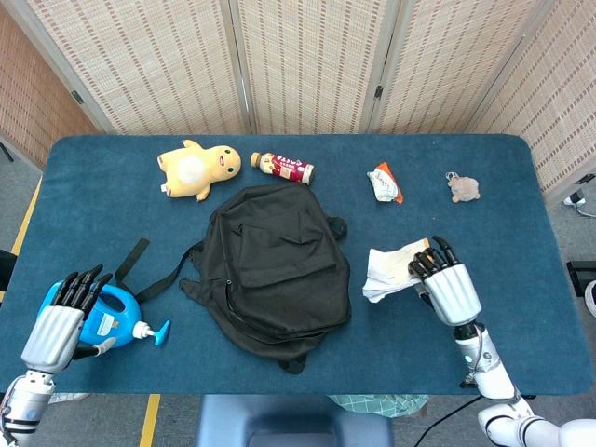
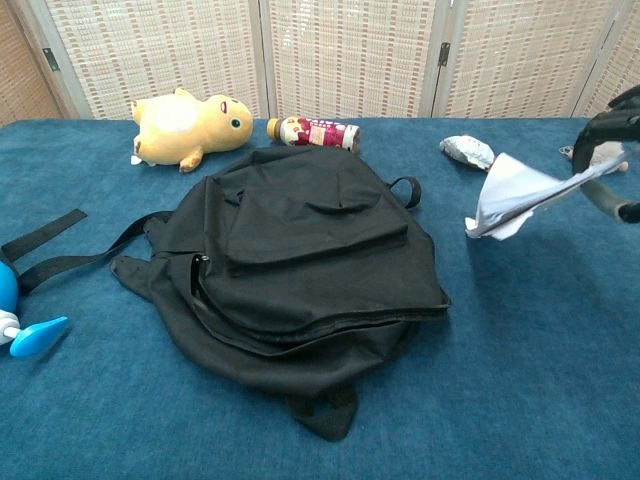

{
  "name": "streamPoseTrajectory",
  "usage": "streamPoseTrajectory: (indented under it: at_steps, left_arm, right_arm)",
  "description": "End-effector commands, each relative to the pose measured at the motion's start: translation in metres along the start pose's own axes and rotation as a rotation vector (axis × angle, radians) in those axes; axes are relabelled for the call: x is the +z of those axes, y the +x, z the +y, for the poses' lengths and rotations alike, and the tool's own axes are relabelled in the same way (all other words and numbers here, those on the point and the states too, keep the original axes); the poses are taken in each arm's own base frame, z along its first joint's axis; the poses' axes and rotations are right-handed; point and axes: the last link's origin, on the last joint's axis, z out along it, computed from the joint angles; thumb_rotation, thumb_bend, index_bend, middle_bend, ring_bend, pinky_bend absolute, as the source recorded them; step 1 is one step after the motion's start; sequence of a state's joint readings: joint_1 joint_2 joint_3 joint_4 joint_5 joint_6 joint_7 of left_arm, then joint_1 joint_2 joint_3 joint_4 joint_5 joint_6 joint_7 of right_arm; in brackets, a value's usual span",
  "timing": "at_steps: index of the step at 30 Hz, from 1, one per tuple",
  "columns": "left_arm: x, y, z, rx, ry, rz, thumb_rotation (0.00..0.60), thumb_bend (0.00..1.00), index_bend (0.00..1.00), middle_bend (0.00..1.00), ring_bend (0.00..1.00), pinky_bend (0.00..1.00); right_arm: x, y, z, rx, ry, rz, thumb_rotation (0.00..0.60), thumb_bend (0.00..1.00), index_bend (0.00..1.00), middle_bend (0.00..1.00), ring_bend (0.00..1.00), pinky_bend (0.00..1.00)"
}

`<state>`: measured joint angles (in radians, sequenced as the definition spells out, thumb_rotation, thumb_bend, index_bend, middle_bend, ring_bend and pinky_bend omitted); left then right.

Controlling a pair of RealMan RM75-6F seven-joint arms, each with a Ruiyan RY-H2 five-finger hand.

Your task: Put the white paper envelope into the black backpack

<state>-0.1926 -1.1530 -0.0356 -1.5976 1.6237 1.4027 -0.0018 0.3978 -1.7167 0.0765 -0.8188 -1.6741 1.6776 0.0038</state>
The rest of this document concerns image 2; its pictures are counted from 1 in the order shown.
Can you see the silver snack packet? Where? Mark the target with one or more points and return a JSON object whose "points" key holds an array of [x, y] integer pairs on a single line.
{"points": [[465, 149]]}

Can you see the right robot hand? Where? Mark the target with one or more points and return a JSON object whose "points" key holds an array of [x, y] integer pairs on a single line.
{"points": [[607, 125]]}

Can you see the blue detergent bottle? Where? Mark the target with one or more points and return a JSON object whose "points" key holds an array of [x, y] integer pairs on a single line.
{"points": [[40, 334]]}

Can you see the blue tablecloth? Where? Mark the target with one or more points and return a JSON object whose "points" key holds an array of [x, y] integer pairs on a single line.
{"points": [[500, 425]]}

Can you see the drink bottle with red label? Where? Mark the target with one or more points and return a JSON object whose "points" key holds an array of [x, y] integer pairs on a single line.
{"points": [[315, 132]]}

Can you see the woven folding screen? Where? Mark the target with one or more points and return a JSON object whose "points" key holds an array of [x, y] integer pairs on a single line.
{"points": [[350, 50]]}

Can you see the yellow plush toy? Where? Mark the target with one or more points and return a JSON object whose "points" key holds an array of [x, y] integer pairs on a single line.
{"points": [[200, 130]]}

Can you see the black metal screen hinge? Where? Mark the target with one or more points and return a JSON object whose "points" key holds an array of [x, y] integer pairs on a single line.
{"points": [[444, 54], [50, 59]]}

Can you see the black fabric backpack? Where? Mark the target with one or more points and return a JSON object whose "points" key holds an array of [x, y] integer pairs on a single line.
{"points": [[310, 260]]}

